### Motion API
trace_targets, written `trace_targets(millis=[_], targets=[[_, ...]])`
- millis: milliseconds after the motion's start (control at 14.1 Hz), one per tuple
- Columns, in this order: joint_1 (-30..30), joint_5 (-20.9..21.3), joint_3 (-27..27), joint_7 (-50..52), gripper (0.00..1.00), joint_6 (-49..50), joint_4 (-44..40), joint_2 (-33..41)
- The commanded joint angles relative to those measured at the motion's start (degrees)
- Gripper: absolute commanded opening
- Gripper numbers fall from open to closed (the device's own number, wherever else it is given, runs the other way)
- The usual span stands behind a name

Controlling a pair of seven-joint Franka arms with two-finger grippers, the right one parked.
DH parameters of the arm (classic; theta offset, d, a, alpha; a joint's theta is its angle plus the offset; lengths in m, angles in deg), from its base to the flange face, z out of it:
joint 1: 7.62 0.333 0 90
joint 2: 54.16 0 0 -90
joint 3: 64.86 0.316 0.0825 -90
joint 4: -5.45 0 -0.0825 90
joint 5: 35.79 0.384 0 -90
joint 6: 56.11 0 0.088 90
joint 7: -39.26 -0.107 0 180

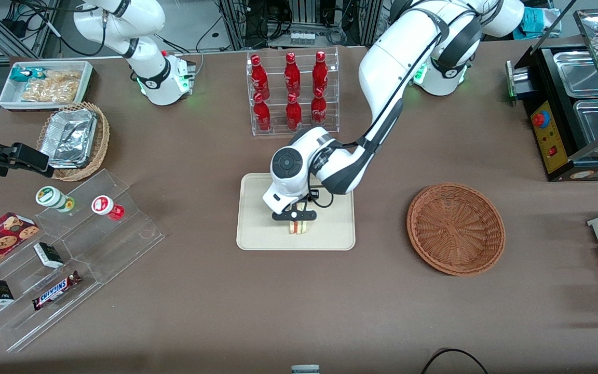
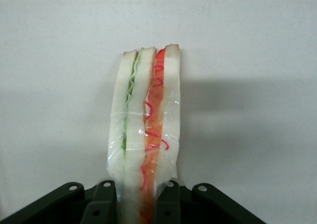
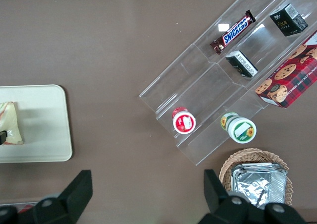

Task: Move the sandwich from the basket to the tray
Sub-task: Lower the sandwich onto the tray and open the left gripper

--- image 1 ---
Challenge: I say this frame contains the red lid cup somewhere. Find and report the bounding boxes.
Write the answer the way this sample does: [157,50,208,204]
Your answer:
[91,195,125,221]

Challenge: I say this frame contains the white rectangular snack bin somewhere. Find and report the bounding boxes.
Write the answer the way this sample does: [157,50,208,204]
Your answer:
[0,60,94,112]

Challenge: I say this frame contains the small tan wicker basket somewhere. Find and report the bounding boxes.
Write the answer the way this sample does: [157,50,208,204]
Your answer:
[36,101,111,182]

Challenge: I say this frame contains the stacked foil containers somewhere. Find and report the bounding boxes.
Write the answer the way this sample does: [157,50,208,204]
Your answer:
[39,109,98,170]

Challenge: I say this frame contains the teal cloth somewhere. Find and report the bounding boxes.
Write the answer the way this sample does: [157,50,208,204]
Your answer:
[519,7,560,40]

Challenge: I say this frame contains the clear acrylic stepped display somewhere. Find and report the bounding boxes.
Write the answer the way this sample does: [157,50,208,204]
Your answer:
[0,168,165,354]

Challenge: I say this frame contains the black table cable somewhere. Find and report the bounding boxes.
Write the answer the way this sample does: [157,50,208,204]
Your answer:
[420,348,490,374]

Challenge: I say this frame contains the clear acrylic bottle rack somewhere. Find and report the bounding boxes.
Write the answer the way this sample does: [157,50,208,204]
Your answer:
[246,47,340,137]

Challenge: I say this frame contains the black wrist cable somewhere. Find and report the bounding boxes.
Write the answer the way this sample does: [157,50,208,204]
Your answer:
[307,188,335,209]

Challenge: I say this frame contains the teal snack packet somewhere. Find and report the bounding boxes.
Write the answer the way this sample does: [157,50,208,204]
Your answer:
[10,67,46,83]

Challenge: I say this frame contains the black yellow food warmer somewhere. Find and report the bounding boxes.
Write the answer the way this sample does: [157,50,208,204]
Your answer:
[506,10,598,182]

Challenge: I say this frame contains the red cola bottle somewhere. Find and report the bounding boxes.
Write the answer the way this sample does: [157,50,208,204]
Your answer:
[250,54,270,100]
[286,93,303,131]
[284,52,302,97]
[311,87,328,126]
[312,50,329,95]
[253,93,273,132]

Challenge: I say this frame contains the beige plastic tray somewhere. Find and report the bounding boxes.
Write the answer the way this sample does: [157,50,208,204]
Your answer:
[236,173,356,251]

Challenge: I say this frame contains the green lid cup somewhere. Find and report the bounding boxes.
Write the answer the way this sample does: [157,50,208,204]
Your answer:
[35,185,76,214]

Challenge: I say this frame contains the clear bag of crackers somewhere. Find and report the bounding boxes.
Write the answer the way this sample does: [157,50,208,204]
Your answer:
[21,70,83,103]

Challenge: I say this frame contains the round brown wicker basket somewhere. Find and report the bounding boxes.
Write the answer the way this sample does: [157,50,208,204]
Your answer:
[407,183,506,276]

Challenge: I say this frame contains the aluminium frame rack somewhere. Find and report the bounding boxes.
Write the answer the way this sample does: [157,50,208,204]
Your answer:
[220,0,384,48]

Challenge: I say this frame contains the snickers chocolate bar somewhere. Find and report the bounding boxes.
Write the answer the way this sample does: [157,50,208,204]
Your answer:
[31,271,82,312]

